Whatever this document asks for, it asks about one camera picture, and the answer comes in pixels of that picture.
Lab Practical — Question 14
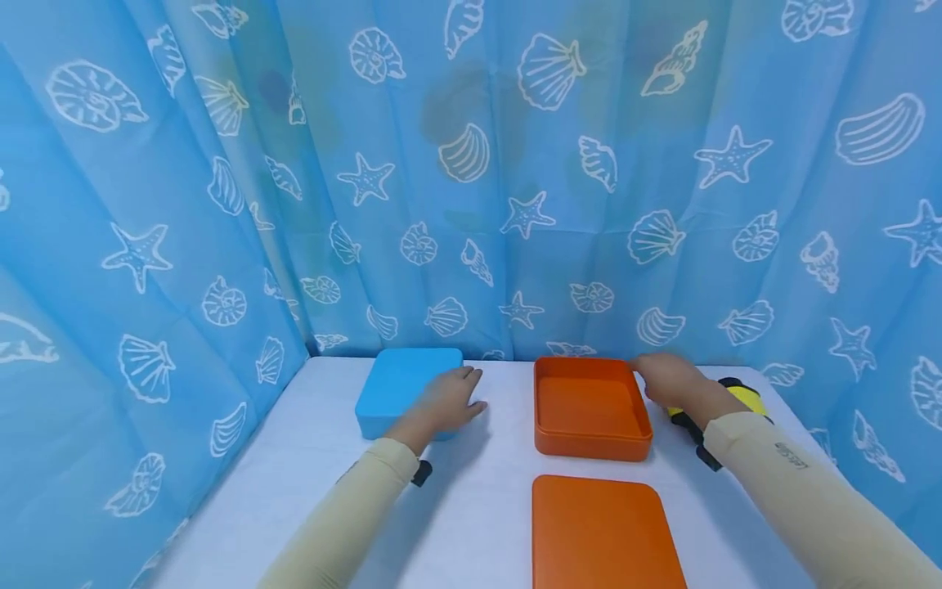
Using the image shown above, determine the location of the person's right hand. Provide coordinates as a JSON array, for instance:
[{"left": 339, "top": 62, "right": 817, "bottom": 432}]
[{"left": 632, "top": 353, "right": 730, "bottom": 429}]

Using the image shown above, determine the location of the person's left hand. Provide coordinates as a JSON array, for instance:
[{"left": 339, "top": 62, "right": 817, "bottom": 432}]
[{"left": 385, "top": 366, "right": 489, "bottom": 456}]

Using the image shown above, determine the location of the person's right forearm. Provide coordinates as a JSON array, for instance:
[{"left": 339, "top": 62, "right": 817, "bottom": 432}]
[{"left": 702, "top": 411, "right": 942, "bottom": 589}]

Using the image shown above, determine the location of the person's left forearm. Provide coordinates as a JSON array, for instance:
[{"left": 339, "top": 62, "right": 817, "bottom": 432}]
[{"left": 256, "top": 437, "right": 422, "bottom": 589}]

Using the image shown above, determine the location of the blue lidded box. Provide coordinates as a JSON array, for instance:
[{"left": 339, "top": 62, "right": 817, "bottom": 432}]
[{"left": 354, "top": 348, "right": 465, "bottom": 443}]

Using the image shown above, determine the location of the orange open box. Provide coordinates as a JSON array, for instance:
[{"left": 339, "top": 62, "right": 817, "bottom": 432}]
[{"left": 532, "top": 355, "right": 655, "bottom": 464}]

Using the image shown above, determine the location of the yellow and black object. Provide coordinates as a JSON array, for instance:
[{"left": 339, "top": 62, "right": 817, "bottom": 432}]
[{"left": 666, "top": 377, "right": 772, "bottom": 426}]

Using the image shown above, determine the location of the orange box lid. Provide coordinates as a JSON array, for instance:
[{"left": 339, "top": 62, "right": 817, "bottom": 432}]
[{"left": 530, "top": 474, "right": 690, "bottom": 589}]

